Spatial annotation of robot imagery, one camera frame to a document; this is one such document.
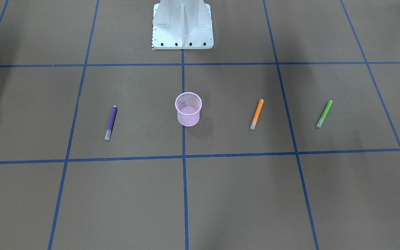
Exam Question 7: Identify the orange highlighter pen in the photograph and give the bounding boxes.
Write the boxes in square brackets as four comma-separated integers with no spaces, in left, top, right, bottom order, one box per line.
[250,99,265,130]

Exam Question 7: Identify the pink mesh pen holder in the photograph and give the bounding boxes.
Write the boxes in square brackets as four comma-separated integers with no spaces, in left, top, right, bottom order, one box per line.
[175,92,202,127]

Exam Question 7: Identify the purple highlighter pen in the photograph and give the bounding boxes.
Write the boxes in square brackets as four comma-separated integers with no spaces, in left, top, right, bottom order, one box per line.
[105,106,118,141]

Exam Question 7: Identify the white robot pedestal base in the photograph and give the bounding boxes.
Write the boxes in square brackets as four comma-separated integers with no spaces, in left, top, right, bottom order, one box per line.
[151,0,214,50]

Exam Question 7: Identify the green highlighter pen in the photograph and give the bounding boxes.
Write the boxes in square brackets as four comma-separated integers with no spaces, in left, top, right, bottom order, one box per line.
[316,100,333,128]

